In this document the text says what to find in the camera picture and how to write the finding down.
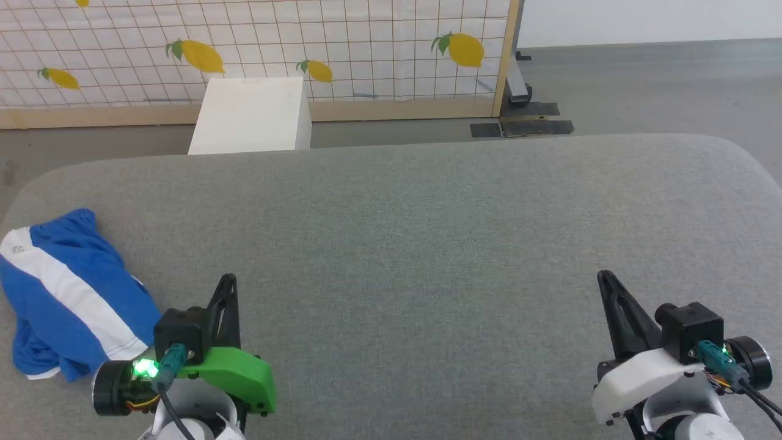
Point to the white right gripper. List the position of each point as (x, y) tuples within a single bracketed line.
[(641, 379)]

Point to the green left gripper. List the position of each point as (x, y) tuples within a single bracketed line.
[(238, 376)]

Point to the blue garment with white stripe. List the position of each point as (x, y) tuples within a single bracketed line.
[(67, 293)]

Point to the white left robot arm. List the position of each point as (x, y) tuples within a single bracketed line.
[(195, 421)]

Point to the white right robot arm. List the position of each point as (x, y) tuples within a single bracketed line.
[(696, 421)]

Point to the white rectangular box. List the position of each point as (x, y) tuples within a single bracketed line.
[(250, 116)]

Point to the grey fabric sofa cushion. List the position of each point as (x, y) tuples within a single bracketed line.
[(427, 244)]

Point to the long black floor tape strip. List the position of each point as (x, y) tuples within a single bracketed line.
[(537, 127)]

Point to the short black floor tape strip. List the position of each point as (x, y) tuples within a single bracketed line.
[(486, 129)]

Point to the lemon print grid partition screen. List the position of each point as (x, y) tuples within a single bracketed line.
[(256, 36)]

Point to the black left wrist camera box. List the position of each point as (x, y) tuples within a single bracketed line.
[(180, 333)]

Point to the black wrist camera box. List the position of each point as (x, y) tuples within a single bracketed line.
[(180, 333), (690, 327)]

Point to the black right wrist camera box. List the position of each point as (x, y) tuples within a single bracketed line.
[(690, 327)]

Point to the grey metal stand post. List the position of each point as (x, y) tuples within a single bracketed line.
[(517, 73)]

